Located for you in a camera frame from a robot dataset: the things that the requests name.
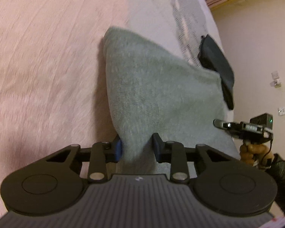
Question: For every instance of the pink grey striped blanket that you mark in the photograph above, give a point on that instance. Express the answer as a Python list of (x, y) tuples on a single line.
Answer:
[(49, 64)]

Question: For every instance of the folded black garment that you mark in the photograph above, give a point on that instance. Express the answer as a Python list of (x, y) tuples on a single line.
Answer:
[(218, 68)]

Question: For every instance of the person's right hand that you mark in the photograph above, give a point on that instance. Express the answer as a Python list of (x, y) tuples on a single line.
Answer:
[(251, 153)]

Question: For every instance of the grey sweatshirt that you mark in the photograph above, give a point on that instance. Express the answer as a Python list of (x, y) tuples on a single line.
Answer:
[(161, 99)]

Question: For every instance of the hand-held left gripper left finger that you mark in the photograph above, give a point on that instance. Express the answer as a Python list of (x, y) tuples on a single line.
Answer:
[(118, 150)]

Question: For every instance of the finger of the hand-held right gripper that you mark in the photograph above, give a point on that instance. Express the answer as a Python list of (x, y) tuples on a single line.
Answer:
[(226, 124)]

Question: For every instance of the white wall socket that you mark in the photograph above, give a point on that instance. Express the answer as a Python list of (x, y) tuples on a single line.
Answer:
[(281, 111), (276, 78)]

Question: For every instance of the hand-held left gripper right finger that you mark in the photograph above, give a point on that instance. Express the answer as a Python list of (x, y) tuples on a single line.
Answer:
[(156, 147)]

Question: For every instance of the person's right forearm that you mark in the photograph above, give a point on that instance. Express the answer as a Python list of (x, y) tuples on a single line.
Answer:
[(281, 182)]

